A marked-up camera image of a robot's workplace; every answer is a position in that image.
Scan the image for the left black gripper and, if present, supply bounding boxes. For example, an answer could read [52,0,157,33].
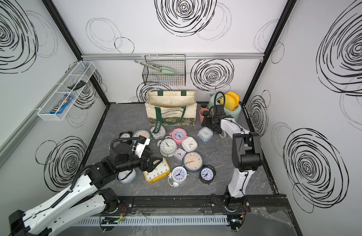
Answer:
[116,149,163,175]

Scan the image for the light blue square clock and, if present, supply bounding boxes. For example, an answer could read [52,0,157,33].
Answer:
[198,127,214,143]

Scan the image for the green round alarm clock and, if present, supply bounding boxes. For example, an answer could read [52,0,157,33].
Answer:
[133,129,152,140]

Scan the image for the cream canvas tote bag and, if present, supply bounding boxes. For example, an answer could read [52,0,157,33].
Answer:
[145,90,197,126]

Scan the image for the black round alarm clock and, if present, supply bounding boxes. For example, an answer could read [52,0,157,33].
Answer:
[199,165,216,185]

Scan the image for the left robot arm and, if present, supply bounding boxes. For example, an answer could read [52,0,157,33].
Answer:
[9,143,163,236]

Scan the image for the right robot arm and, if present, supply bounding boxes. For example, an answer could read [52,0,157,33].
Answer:
[202,105,263,211]

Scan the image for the yellow rectangular alarm clock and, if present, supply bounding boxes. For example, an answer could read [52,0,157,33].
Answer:
[143,158,171,184]

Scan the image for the white twin bell clock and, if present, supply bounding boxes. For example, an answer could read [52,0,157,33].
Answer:
[157,138,178,158]

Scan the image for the pale blue square clock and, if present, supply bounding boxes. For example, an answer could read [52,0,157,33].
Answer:
[117,169,137,184]

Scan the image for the small white square clock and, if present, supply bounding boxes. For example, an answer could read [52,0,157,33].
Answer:
[174,148,187,161]

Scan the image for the lavender white bell clock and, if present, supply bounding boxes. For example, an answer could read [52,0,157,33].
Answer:
[168,166,188,187]

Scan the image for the pink round alarm clock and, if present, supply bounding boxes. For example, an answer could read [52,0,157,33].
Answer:
[170,128,188,146]

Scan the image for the small black twin bell clock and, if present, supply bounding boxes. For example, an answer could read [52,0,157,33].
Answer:
[119,130,133,145]

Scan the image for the blue beige round clock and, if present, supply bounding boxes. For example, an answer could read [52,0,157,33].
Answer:
[182,151,204,173]

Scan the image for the pink cup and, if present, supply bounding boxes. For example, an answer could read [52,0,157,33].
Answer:
[199,108,209,123]

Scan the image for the yellow toast slice front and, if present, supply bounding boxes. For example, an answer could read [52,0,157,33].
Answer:
[220,94,235,111]

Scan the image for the yellow toast slice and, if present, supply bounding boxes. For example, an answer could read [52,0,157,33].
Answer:
[220,94,235,111]
[227,91,240,108]

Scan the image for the mint green toaster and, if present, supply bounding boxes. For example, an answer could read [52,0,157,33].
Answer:
[216,91,242,120]

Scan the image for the yellow toast slice back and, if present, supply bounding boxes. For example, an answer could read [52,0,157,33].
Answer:
[227,91,240,108]

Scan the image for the green kitchen tongs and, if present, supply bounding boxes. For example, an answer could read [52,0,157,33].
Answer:
[134,60,175,75]

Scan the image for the black remote control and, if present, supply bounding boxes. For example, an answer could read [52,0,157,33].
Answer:
[68,81,86,91]

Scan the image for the blue candy packet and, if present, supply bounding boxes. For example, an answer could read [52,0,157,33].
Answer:
[50,94,73,114]

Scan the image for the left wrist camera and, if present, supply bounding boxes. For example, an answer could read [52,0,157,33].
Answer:
[131,136,150,158]

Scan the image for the white cable duct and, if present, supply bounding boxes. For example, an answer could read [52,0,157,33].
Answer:
[75,215,229,227]

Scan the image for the black wire basket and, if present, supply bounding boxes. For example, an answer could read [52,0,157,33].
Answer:
[139,54,186,87]

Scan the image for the white wire wall shelf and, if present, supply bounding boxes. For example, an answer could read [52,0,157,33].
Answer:
[37,61,96,122]

